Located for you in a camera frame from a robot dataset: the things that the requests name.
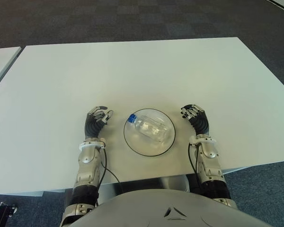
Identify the white plate black rim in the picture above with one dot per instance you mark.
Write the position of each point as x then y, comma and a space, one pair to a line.
135, 144

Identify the clear water bottle blue cap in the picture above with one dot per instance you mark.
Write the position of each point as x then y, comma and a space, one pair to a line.
151, 127

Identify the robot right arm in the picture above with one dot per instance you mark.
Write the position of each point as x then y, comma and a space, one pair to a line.
210, 165

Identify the neighbouring white table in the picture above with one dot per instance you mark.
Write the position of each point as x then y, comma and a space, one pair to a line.
0, 61

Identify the grey robot torso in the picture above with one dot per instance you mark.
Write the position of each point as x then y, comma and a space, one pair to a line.
175, 210

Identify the white robot leg cover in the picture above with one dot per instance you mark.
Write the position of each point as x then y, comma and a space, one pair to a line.
175, 183

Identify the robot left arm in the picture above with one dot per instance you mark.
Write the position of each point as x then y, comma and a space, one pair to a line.
86, 172

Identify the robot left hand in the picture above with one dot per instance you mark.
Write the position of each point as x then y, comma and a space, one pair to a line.
93, 126

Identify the black metal stand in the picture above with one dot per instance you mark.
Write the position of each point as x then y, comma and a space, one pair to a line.
5, 211

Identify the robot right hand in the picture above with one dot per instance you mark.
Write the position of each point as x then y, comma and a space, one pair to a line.
201, 123

